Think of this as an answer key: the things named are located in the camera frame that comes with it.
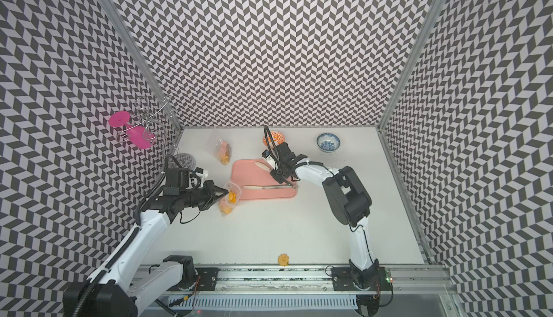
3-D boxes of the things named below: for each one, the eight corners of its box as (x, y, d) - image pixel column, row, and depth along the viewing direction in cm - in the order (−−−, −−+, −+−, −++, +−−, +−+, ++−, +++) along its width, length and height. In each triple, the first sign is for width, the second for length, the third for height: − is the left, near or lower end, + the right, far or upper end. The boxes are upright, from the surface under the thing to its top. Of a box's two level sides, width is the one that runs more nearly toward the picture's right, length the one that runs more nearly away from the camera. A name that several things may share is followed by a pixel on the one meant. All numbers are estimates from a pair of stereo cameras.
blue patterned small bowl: (317, 152, 110) (318, 145, 106) (316, 139, 116) (317, 132, 111) (339, 152, 110) (341, 145, 106) (336, 139, 116) (338, 132, 111)
